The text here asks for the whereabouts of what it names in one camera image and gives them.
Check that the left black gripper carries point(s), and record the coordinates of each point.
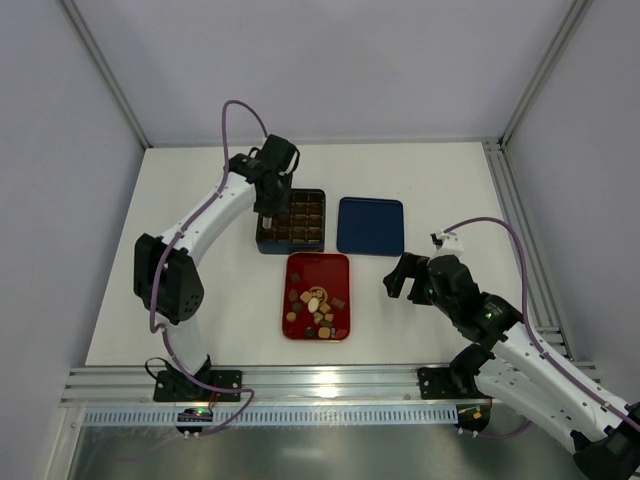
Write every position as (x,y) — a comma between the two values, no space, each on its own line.
(271,204)

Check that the slotted grey cable duct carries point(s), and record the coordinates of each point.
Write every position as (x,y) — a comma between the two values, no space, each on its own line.
(263,415)

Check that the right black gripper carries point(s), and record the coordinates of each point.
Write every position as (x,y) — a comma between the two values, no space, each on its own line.
(415,278)

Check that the frame post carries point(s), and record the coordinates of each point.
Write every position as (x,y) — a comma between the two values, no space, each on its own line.
(560,40)
(84,34)

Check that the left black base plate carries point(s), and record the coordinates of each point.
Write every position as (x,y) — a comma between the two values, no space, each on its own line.
(173,387)

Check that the dark blue box lid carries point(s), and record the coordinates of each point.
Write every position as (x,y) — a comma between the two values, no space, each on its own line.
(370,226)

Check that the aluminium right rail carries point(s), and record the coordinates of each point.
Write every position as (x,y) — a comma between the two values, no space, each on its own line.
(544,311)

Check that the brown rectangular chocolate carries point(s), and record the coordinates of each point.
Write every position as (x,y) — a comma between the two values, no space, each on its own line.
(337,303)

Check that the aluminium front rail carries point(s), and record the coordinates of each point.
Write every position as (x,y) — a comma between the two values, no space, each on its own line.
(273,385)

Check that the left frame post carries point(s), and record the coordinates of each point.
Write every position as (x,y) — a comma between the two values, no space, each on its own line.
(84,34)

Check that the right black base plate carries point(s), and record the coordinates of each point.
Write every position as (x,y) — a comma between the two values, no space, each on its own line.
(441,383)

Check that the red lacquer tray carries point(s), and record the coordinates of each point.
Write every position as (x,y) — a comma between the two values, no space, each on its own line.
(325,276)

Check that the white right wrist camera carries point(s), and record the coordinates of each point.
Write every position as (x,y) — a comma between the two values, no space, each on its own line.
(447,243)

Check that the right frame post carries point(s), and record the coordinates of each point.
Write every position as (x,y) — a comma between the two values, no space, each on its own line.
(560,40)

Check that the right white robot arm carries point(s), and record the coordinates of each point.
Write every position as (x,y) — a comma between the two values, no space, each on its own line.
(510,363)

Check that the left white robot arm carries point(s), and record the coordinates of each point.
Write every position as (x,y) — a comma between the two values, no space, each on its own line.
(165,268)

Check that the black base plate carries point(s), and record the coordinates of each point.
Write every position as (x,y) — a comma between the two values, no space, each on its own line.
(173,387)
(441,383)

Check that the tan square chocolate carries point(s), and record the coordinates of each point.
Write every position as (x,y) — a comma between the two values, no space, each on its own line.
(305,296)

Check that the aluminium rail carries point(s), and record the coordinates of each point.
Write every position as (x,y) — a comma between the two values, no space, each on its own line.
(544,311)
(273,385)

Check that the white oval chocolate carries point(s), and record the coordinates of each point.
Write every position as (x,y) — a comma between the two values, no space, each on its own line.
(313,304)

